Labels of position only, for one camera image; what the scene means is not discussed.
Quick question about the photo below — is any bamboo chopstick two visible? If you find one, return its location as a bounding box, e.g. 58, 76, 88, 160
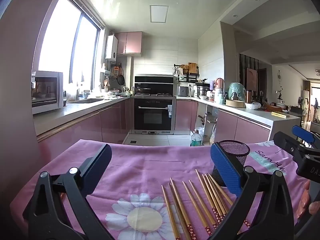
168, 183, 191, 240

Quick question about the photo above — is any bamboo chopstick eight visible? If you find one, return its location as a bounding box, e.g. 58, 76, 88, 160
205, 174, 228, 216

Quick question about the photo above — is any black mesh utensil holder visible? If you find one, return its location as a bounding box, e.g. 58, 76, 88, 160
210, 140, 250, 194

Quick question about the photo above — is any wooden round tray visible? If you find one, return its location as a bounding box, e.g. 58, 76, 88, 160
226, 99, 246, 108

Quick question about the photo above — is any pink upper cabinet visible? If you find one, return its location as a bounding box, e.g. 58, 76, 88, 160
116, 31, 143, 56

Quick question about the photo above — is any bamboo chopstick nine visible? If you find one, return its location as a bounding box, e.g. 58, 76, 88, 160
208, 173, 251, 228

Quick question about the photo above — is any bamboo chopstick five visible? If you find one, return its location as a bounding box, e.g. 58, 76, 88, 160
189, 180, 217, 229

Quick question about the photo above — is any teal covered appliance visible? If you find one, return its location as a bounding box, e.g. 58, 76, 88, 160
228, 82, 246, 102

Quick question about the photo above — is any white microwave oven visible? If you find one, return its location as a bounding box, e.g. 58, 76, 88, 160
31, 71, 63, 114

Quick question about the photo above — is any bamboo chopstick three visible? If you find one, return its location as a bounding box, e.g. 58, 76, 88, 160
170, 178, 197, 240

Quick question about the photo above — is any pink floral tablecloth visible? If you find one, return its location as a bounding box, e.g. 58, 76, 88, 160
10, 140, 307, 239

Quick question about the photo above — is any bamboo chopstick four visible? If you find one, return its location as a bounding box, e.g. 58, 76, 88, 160
182, 181, 213, 236

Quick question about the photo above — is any bamboo chopstick seven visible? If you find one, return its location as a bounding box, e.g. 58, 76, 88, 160
202, 174, 226, 219

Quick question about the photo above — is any bamboo chopstick six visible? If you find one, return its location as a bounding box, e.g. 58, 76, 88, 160
195, 169, 223, 224

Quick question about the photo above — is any right hand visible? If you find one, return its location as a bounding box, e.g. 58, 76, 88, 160
296, 180, 320, 219

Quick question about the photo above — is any kitchen window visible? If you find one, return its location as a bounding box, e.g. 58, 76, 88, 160
38, 0, 101, 90

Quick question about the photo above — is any green oil bottle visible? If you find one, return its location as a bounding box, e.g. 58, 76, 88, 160
190, 130, 202, 147

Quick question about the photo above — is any white water heater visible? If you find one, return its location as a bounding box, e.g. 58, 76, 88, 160
105, 35, 118, 62

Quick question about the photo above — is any black wall shelf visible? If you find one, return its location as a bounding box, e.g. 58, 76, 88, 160
173, 62, 200, 83

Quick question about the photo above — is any black frying pan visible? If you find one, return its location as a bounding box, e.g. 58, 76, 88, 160
117, 67, 125, 86

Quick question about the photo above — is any pink kettle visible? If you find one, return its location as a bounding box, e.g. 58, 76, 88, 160
215, 77, 225, 90

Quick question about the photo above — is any black built-in oven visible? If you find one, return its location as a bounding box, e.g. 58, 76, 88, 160
132, 96, 176, 134

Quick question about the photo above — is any white plastic bag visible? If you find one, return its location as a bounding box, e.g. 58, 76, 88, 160
245, 102, 261, 110

